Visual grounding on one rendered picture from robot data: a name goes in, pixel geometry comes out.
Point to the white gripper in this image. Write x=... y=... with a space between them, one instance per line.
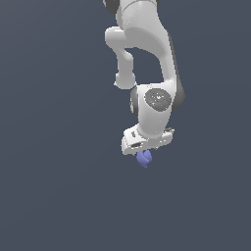
x=147 y=142

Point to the small purple object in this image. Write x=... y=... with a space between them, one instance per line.
x=143 y=159

